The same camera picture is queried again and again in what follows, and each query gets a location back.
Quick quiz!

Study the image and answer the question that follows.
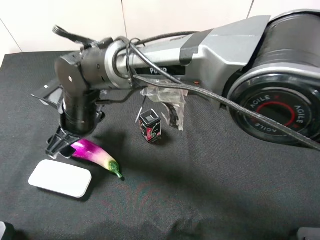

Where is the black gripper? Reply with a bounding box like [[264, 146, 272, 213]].
[[45, 90, 105, 159]]

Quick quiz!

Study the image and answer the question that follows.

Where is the purple toy eggplant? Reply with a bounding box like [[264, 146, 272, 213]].
[[71, 138, 123, 179]]

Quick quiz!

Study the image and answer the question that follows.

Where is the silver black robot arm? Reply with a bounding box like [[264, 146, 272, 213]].
[[42, 9, 320, 158]]

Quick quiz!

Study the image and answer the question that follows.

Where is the white rounded rectangular plate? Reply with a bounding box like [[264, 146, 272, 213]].
[[28, 159, 92, 199]]

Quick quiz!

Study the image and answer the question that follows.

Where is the small black patterned box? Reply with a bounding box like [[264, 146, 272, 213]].
[[138, 109, 162, 143]]

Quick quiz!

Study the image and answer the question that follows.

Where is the clear crumpled plastic wrapper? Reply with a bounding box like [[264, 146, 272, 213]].
[[140, 85, 189, 131]]

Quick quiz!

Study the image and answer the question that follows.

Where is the black table cloth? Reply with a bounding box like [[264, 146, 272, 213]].
[[0, 52, 320, 240]]

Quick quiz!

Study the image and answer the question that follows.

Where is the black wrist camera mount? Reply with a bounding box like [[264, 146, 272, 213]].
[[31, 78, 64, 115]]

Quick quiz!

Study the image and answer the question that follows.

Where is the black braided cable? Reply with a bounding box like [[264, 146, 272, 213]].
[[125, 31, 320, 151]]

